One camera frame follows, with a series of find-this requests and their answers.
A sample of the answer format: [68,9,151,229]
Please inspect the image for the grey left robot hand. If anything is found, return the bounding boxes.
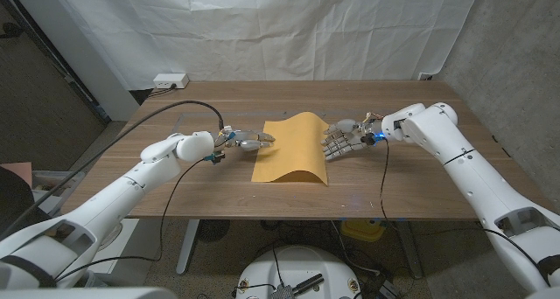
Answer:
[213,127,277,154]

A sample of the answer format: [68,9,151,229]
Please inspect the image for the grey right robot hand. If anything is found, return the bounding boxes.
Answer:
[321,113,387,162]

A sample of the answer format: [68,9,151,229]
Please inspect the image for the orange origami paper sheet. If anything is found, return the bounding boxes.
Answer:
[250,111,330,186]

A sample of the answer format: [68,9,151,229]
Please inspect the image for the white power strip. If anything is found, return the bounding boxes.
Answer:
[152,73,190,90]

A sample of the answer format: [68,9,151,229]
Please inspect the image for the yellow object under table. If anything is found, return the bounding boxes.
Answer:
[339,219,387,242]

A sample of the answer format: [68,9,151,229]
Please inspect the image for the black round fan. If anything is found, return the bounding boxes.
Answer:
[195,219,231,243]

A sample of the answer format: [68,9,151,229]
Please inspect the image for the white wrinkled backdrop sheet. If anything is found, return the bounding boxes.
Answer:
[45,0,482,91]

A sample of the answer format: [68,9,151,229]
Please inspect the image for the white table leg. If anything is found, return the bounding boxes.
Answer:
[175,219,200,275]

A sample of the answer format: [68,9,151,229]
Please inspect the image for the grey table leg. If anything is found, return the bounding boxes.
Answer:
[395,222,424,279]

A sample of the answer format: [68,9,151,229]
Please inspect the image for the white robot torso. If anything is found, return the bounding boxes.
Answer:
[234,245,362,299]

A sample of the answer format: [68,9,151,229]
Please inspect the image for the black tool on torso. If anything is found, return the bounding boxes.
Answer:
[270,272,326,299]

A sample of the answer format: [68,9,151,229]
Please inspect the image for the floor power strip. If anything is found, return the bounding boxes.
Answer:
[378,279,402,299]

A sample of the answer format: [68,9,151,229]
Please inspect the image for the clear plastic storage bin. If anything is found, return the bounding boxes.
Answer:
[31,170,87,212]

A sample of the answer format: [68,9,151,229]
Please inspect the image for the person in black clothes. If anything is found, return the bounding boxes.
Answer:
[0,165,53,239]

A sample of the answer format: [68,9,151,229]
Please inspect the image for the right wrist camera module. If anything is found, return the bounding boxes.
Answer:
[362,132,387,146]

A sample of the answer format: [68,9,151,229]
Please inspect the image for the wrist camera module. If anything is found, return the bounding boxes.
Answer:
[203,151,227,165]
[362,132,387,146]

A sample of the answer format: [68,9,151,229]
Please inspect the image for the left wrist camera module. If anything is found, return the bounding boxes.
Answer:
[203,151,227,165]

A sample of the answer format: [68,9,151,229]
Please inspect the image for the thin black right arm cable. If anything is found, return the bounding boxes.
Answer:
[379,139,552,287]

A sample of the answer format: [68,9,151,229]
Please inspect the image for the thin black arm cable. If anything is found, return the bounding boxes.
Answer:
[54,157,209,282]
[379,139,552,287]

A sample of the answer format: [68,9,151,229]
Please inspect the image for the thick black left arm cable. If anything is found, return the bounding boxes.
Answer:
[0,100,226,241]

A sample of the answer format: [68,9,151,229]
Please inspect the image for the white floor cable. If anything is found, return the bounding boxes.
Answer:
[330,219,382,276]

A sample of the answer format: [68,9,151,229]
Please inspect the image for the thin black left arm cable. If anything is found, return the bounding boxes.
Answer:
[54,157,209,282]

